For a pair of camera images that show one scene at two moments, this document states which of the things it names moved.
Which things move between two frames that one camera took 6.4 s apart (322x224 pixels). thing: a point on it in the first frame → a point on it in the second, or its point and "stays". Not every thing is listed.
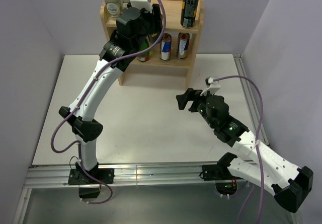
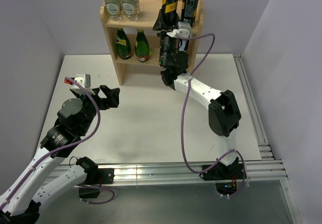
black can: (189, 1) stays
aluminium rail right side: (251, 102) stays
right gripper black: (190, 94) → (158, 25)
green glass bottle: (144, 57) stays
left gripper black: (155, 22) → (111, 99)
